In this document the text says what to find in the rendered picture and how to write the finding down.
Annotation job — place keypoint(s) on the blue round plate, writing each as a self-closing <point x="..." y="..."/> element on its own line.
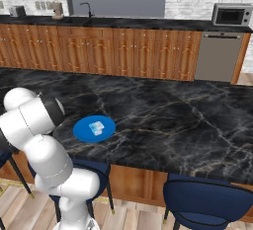
<point x="84" y="132"/>

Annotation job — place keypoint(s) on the blue padded stool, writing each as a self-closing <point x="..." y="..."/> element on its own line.
<point x="204" y="201"/>
<point x="99" y="171"/>

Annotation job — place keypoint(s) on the silver microwave oven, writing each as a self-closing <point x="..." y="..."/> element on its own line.
<point x="232" y="14"/>

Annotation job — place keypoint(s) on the beige coffee machine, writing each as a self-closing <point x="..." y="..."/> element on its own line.
<point x="57" y="10"/>

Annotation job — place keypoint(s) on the grey dishwasher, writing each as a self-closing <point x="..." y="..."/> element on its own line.
<point x="218" y="56"/>

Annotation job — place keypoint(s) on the wooden base cupboard run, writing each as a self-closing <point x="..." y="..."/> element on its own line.
<point x="99" y="51"/>

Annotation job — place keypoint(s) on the silver toaster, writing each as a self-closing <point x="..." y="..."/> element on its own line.
<point x="17" y="11"/>

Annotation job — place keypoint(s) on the black sink tap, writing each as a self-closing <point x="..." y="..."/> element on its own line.
<point x="88" y="10"/>

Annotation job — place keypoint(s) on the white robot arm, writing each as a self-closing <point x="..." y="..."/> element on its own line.
<point x="46" y="155"/>

